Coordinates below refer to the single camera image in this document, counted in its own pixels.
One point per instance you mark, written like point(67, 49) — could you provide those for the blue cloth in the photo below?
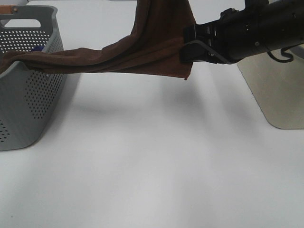
point(38, 48)

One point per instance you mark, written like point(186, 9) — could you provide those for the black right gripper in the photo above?
point(237, 36)

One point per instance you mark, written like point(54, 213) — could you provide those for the orange wooden basket handle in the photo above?
point(8, 9)

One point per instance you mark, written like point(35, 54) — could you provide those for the brown towel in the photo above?
point(152, 47)

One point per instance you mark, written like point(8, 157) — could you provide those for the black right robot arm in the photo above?
point(261, 27)

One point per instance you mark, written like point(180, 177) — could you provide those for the beige plastic bin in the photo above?
point(278, 88)

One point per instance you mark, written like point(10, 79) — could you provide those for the grey perforated plastic basket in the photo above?
point(28, 98)

